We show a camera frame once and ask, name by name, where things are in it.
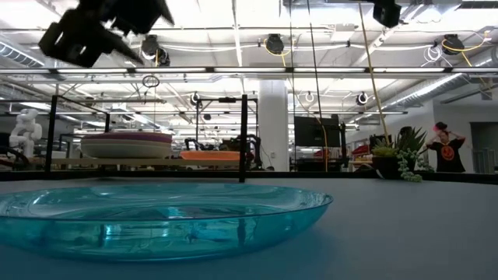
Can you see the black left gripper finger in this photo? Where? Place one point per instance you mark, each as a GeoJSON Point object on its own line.
{"type": "Point", "coordinates": [118, 46]}
{"type": "Point", "coordinates": [136, 15]}

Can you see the cream plate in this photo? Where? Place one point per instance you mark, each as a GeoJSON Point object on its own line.
{"type": "Point", "coordinates": [126, 147]}

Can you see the person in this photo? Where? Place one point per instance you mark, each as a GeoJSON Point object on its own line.
{"type": "Point", "coordinates": [447, 151]}

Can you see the potted succulent plant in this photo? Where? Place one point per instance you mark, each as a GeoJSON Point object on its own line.
{"type": "Point", "coordinates": [404, 151]}

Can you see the long ceiling light rail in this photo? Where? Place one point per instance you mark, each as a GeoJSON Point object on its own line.
{"type": "Point", "coordinates": [249, 70]}

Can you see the white robot figure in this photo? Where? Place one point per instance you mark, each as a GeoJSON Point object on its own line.
{"type": "Point", "coordinates": [25, 132]}

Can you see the blue transparent plate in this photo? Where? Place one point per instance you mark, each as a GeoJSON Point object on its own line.
{"type": "Point", "coordinates": [155, 233]}

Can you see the wooden shelf black frame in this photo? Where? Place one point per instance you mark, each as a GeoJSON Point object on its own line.
{"type": "Point", "coordinates": [136, 162]}

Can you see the orange transparent plate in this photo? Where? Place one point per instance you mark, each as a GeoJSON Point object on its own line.
{"type": "Point", "coordinates": [210, 155]}

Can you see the background black rig frame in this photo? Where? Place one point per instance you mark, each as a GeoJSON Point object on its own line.
{"type": "Point", "coordinates": [226, 99]}

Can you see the silver ventilation duct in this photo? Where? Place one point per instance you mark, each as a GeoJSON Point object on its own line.
{"type": "Point", "coordinates": [23, 56]}
{"type": "Point", "coordinates": [459, 83]}

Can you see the white building column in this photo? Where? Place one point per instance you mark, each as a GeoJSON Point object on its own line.
{"type": "Point", "coordinates": [273, 116]}

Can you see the cream bowl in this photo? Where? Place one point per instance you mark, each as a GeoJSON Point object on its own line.
{"type": "Point", "coordinates": [126, 134]}

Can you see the black monitor screen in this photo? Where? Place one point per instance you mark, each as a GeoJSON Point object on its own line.
{"type": "Point", "coordinates": [315, 132]}

